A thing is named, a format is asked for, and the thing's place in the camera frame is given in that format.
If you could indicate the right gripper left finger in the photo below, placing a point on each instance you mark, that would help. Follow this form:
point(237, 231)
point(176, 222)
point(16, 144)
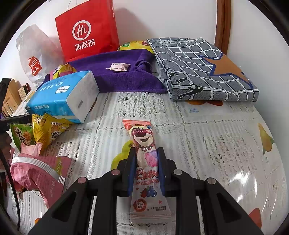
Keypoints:
point(88, 201)

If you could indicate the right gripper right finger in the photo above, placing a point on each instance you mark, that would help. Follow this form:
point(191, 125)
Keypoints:
point(202, 202)

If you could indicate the green snack packet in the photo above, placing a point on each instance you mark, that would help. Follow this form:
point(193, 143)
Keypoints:
point(22, 134)

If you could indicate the yellow triangular snack packet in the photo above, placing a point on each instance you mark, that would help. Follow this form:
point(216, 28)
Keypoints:
point(47, 128)

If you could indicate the pink peach cake packet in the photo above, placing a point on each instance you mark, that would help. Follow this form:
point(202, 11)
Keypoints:
point(45, 174)

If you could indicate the blue tissue pack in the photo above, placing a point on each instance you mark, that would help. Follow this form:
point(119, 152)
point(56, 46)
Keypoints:
point(71, 97)

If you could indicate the Lotso bear candy packet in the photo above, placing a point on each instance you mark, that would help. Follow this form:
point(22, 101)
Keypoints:
point(148, 205)

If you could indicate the pink yellow snack bag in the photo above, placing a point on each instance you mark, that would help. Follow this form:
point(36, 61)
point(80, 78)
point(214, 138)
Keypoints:
point(62, 70)

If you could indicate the small pink candy packet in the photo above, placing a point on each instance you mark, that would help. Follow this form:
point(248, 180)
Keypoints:
point(119, 67)

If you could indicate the pink wrapper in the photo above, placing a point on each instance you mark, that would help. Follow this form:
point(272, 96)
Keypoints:
point(33, 150)

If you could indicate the wooden bed headboard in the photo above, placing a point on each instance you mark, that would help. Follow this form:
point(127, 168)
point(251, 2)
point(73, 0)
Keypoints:
point(12, 99)

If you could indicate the brown patterned book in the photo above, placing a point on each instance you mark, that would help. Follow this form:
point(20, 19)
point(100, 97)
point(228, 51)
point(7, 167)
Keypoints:
point(24, 90)

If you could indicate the white Miniso plastic bag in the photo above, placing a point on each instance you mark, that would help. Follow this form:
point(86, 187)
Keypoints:
point(38, 54)

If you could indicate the red Haidilao paper bag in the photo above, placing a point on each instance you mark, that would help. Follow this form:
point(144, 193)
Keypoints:
point(87, 29)

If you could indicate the purple towel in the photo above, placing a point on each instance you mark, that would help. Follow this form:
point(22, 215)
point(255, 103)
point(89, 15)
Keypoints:
point(137, 78)

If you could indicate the grey checked folded blanket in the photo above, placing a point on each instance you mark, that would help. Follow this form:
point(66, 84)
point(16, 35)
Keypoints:
point(195, 69)

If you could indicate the yellow chips bag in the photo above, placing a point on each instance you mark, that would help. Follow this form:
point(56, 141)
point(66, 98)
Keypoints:
point(136, 45)

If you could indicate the brown wooden door frame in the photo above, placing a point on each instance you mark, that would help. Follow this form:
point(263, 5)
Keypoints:
point(223, 25)

